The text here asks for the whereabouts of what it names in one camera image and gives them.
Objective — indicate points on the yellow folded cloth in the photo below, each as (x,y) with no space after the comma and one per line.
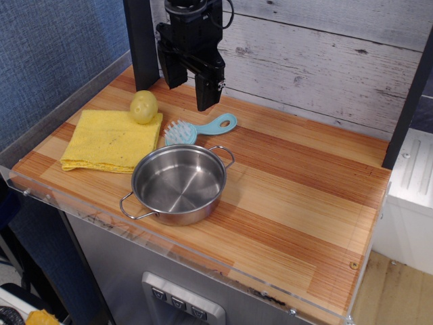
(110,140)

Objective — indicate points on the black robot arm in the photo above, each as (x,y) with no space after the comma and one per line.
(186,5)

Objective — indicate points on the clear acrylic table guard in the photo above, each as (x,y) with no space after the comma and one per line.
(286,239)

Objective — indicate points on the yellow object bottom left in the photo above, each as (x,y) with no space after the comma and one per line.
(41,317)

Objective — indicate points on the white appliance right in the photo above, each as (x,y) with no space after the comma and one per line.
(404,230)

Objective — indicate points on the silver button control panel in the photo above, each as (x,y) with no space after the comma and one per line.
(170,303)

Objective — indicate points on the stainless steel cabinet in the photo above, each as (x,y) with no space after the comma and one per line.
(118,261)

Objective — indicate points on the light blue brush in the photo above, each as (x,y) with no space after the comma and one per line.
(182,132)

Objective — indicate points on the stainless steel pot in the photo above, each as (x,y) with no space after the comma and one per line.
(180,184)

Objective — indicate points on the yellow toy potato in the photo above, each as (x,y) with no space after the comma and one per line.
(144,107)

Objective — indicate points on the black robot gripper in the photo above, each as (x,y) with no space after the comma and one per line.
(189,42)

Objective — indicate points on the grey metal side rail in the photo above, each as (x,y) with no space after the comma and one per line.
(48,124)

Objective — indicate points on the black vertical post left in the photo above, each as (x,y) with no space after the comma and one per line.
(140,30)

